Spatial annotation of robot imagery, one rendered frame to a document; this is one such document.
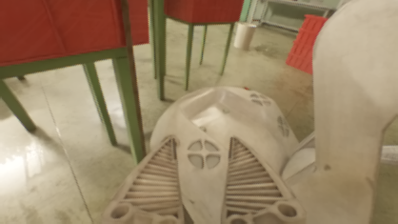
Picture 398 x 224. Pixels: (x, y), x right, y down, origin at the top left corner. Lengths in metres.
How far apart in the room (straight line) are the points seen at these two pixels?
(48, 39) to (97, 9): 0.08
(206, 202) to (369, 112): 0.35
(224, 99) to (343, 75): 0.49
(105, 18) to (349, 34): 0.35
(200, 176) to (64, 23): 0.38
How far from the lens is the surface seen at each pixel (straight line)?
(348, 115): 0.34
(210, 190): 0.41
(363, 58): 0.31
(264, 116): 0.67
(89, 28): 0.29
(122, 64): 0.34
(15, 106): 1.14
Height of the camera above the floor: 0.72
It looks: 36 degrees down
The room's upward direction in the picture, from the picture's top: 9 degrees clockwise
